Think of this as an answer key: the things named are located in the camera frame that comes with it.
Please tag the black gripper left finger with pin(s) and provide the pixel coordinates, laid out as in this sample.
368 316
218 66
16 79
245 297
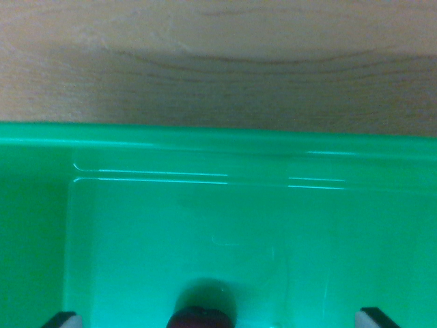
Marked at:
65 320

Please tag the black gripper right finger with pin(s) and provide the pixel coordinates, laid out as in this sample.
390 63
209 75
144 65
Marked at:
372 319

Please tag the dark red cherry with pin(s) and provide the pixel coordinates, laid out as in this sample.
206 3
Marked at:
199 319

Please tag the green plastic tray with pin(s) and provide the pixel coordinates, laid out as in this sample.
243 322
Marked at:
239 222

